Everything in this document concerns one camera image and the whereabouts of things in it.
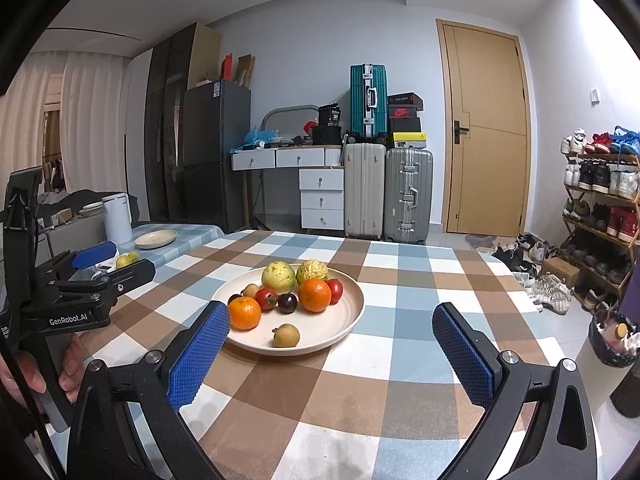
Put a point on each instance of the orange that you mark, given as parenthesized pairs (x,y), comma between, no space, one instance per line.
(245,314)
(315,296)

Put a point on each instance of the purple bag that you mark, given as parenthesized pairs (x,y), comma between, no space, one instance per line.
(627,390)

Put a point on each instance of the yellow black shoe box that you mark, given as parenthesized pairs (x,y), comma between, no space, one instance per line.
(409,140)

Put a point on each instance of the wooden shoe rack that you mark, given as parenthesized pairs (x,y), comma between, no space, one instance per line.
(607,158)

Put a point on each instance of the white waste basket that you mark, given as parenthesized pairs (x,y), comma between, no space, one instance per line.
(600,375)

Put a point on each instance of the black box orange trim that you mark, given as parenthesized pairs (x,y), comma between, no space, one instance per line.
(405,99)

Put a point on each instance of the white cylindrical appliance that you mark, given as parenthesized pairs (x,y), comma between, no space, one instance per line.
(117,220)

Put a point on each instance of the teal suitcase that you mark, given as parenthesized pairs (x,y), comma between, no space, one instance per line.
(357,110)

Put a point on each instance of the tall dark cabinet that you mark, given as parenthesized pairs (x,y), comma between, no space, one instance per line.
(165,135)

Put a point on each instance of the small cream plate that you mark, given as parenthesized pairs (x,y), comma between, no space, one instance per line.
(156,239)

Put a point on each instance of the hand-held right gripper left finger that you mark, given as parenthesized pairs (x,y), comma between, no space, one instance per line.
(200,355)

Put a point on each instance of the beige suitcase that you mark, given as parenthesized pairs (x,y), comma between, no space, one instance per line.
(365,185)

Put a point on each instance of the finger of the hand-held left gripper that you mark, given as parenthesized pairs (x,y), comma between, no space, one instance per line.
(95,255)
(130,275)

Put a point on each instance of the small cardboard box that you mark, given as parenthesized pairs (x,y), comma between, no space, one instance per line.
(560,271)

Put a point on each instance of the red tomato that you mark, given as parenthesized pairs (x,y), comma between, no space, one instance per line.
(336,290)
(266,299)

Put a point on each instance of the small-checked blue tablecloth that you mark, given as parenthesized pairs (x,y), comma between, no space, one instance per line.
(195,235)

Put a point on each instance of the blue plastic bag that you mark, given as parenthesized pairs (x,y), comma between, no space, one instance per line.
(260,136)

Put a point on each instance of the flat cardboard pieces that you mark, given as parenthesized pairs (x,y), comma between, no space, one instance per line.
(245,71)

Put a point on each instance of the black printed bag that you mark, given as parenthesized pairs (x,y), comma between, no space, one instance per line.
(330,116)

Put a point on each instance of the black fridge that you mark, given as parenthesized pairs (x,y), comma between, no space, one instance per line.
(215,160)

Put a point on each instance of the grey arched frame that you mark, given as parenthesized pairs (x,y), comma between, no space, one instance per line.
(290,108)

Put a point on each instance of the heap of loose shoes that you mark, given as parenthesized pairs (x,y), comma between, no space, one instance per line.
(545,285)

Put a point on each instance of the dark purple plum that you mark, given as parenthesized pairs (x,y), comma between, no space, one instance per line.
(288,302)
(233,299)

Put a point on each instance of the silver suitcase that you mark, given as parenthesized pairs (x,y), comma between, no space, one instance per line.
(407,195)

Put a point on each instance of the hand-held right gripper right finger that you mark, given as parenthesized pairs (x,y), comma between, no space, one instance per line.
(465,355)

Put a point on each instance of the yellow-green guava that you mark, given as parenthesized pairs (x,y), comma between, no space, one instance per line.
(278,277)
(312,270)

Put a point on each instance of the checked blue brown tablecloth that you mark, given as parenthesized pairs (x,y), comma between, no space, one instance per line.
(400,280)

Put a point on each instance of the white curtain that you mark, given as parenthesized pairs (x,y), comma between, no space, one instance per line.
(90,125)

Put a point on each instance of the cream round plate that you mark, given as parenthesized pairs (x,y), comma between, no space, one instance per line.
(325,330)

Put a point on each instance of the small green fruit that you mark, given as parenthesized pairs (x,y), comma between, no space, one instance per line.
(127,259)

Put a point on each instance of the red upright box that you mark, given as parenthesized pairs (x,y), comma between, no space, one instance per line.
(228,67)

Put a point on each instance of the grey floor mat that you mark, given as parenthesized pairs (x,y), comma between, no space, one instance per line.
(482,242)

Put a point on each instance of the small brown fruit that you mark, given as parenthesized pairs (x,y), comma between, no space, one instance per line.
(286,336)
(250,290)

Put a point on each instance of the person's left hand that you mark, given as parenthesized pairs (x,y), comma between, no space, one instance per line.
(72,370)

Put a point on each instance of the white desk with drawers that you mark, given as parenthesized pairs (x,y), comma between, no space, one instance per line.
(320,195)

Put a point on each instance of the rows of sneakers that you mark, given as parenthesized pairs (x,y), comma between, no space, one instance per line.
(600,177)

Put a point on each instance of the wooden door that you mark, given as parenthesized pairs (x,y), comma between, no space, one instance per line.
(490,160)

